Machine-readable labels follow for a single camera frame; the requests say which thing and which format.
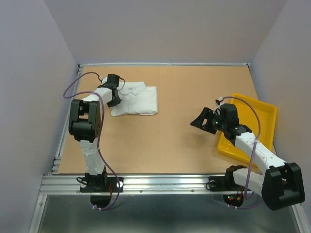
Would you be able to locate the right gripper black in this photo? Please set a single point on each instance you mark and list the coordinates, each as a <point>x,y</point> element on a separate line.
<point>206,113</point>

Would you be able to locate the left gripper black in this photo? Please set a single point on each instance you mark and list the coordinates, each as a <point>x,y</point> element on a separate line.
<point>116,102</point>

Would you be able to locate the white long sleeve shirt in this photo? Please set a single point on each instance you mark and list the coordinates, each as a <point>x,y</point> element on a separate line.
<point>136,99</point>

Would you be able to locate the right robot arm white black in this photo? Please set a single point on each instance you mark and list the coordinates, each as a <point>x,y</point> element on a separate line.
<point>280,184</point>

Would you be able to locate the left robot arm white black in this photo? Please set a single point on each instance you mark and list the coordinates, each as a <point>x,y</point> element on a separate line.
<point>86,119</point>

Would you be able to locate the yellow plastic tray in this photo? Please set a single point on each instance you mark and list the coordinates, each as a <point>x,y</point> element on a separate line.
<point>256,115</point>

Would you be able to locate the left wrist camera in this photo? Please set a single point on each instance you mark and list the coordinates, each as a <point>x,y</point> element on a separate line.
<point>103,79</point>

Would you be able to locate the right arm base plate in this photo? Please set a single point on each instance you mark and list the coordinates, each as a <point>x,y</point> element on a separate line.
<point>232,194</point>

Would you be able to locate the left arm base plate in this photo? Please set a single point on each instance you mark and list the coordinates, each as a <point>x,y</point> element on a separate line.
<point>102,196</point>

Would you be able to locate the aluminium mounting rail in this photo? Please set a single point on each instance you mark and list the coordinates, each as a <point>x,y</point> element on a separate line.
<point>153,184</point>

